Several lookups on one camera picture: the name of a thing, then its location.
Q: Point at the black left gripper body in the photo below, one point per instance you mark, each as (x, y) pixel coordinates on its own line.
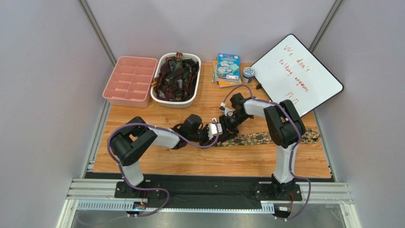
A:
(201, 136)

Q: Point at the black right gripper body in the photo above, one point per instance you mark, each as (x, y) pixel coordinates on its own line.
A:
(234, 117)

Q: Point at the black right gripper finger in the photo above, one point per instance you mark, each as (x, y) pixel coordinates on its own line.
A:
(223, 133)
(232, 134)

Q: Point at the patterned paisley necktie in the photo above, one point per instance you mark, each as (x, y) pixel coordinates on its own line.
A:
(309, 137)

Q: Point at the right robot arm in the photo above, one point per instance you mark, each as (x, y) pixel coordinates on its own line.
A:
(285, 128)

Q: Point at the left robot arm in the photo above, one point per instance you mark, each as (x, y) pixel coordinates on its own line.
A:
(128, 143)

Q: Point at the pile of dark ties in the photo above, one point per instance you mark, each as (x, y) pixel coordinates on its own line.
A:
(177, 79)

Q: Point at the blue packaged book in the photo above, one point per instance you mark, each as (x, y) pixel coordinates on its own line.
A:
(227, 67)

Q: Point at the white perforated basket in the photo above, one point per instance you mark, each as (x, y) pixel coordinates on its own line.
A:
(184, 104)

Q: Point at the white dry-erase board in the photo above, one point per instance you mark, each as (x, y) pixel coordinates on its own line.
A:
(290, 71)

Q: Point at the pink divided tray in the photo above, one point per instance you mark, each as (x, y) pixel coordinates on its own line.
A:
(130, 82)

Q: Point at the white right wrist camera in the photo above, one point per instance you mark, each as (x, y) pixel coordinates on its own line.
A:
(225, 110)

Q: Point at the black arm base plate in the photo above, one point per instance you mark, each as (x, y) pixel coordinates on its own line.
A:
(202, 192)

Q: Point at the aluminium rail frame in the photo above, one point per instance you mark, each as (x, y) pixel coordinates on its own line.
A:
(103, 200)

